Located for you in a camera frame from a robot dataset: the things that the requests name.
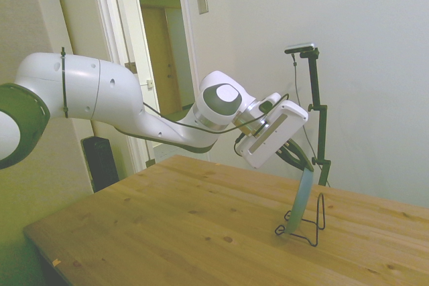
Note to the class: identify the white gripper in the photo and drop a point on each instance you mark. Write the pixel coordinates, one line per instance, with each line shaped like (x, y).
(278, 132)

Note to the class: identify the green round plate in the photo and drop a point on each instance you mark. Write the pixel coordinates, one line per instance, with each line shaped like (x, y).
(301, 199)

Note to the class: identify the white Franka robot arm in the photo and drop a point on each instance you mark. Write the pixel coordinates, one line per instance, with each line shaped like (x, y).
(100, 91)

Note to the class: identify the brown wooden door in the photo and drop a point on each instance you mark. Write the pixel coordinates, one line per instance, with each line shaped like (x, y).
(164, 65)

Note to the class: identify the black speaker box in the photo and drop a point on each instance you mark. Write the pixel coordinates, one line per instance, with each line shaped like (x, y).
(100, 165)

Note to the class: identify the black camera stand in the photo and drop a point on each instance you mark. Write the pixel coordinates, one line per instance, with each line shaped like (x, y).
(323, 132)

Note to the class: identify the grey exterior camera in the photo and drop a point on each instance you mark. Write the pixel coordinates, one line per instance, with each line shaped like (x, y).
(300, 47)

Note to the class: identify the grey wall switch plate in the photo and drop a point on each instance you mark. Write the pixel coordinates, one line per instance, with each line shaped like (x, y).
(202, 2)

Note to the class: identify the white door frame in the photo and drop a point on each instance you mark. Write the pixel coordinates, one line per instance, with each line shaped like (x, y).
(117, 31)

